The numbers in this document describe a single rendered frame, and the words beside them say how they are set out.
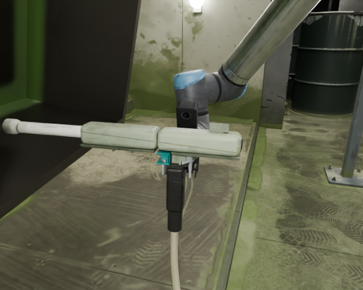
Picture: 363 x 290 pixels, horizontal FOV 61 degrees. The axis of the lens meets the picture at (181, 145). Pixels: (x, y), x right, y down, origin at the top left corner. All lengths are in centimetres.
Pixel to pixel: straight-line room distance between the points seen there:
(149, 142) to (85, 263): 62
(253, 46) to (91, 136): 46
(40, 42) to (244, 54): 63
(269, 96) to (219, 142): 197
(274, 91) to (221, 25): 64
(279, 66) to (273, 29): 167
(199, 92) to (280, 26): 25
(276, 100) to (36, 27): 186
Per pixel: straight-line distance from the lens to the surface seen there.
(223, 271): 103
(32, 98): 115
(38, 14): 109
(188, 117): 68
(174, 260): 69
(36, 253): 119
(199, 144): 55
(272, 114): 253
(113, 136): 59
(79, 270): 108
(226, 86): 90
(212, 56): 251
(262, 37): 82
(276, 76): 248
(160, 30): 262
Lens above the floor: 74
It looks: 21 degrees down
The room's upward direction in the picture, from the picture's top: straight up
